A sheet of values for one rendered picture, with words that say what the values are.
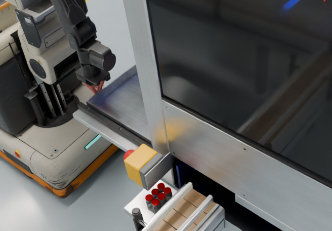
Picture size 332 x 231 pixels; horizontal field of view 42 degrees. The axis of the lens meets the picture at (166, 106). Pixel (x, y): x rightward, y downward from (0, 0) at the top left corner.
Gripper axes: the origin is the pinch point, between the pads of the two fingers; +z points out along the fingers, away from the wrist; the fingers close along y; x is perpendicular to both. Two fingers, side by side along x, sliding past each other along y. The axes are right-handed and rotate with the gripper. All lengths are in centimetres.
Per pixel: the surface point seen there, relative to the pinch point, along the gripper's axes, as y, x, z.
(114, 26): -140, 118, 92
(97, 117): 8.3, -7.7, 0.2
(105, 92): 1.2, 2.3, 0.7
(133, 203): 39.1, -23.0, 1.6
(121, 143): 21.1, -10.0, 1.9
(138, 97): 11.2, 7.8, 1.8
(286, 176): 76, -12, -28
